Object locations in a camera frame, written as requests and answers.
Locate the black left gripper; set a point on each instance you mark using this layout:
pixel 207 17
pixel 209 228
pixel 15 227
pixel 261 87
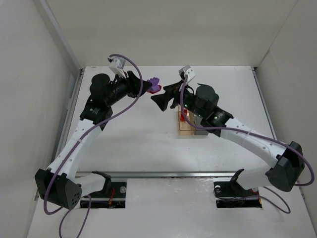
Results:
pixel 131 84

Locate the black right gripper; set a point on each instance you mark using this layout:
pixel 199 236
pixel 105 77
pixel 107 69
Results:
pixel 176 94

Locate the purple lego piece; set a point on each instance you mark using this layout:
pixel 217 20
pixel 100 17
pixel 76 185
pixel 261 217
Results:
pixel 154 81

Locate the red lego brick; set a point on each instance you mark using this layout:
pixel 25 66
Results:
pixel 155 89
pixel 183 116

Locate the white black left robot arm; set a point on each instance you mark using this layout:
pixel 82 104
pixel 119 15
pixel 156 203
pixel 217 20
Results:
pixel 58 183

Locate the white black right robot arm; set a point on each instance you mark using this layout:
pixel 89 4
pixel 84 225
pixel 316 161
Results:
pixel 283 163

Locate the clear orange container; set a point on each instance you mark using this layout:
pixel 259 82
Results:
pixel 185 129

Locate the clear grey container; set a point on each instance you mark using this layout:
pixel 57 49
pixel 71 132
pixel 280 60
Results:
pixel 198 130

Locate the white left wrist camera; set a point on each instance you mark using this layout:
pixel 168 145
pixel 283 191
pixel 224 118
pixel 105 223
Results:
pixel 116 65

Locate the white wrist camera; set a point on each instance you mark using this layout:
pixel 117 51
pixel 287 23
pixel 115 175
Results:
pixel 187 73
pixel 116 65

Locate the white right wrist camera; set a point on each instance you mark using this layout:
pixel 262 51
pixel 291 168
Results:
pixel 187 73

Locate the aluminium frame rail left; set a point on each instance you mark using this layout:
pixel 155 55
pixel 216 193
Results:
pixel 71 62

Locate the aluminium frame rail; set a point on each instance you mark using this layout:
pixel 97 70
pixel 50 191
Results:
pixel 71 62
pixel 272 131

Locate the aluminium front rail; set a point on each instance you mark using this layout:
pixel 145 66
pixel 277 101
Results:
pixel 190 174

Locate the aluminium frame rail right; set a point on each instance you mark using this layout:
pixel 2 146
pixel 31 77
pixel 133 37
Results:
pixel 272 131

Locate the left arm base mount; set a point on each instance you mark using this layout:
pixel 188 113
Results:
pixel 115 198

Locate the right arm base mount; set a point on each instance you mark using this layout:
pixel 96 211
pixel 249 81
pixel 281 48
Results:
pixel 231 195

